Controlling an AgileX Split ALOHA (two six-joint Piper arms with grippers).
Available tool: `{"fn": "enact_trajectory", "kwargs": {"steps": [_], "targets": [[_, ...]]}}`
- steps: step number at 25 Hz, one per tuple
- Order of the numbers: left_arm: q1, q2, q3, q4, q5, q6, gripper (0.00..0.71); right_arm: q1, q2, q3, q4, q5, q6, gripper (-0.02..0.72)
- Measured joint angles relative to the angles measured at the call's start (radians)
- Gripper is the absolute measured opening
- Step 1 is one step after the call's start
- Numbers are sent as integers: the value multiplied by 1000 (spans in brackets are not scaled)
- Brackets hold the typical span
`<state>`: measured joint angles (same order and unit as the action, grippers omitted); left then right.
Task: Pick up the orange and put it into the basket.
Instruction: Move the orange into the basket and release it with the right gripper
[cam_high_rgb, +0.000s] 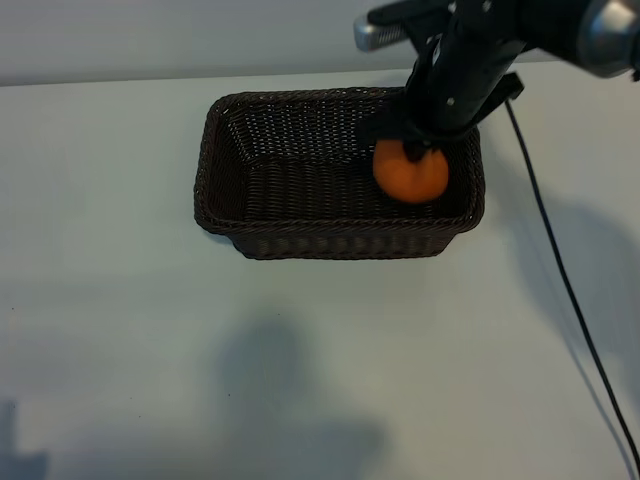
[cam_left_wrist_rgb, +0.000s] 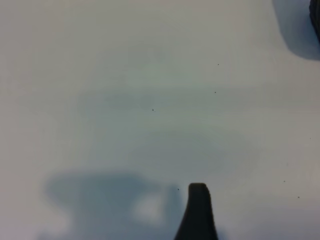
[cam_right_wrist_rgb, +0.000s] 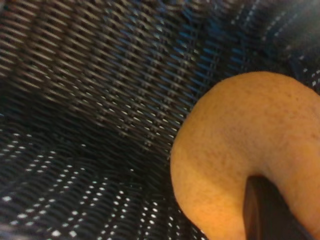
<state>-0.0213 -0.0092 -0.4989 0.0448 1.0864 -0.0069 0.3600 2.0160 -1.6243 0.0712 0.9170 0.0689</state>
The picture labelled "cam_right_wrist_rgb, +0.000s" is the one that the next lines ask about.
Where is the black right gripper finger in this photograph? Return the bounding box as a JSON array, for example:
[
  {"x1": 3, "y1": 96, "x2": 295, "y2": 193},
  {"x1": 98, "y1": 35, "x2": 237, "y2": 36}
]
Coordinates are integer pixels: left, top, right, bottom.
[{"x1": 243, "y1": 175, "x2": 314, "y2": 240}]

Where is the dark brown woven wicker basket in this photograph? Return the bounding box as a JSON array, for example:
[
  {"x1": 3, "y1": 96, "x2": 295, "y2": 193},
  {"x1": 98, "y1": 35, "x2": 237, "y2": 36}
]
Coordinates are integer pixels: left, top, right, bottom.
[{"x1": 0, "y1": 0, "x2": 320, "y2": 240}]

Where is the orange fruit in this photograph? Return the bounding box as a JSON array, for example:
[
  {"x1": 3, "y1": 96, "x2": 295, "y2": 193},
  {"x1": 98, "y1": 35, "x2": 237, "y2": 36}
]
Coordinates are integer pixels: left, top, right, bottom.
[{"x1": 169, "y1": 71, "x2": 320, "y2": 240}]

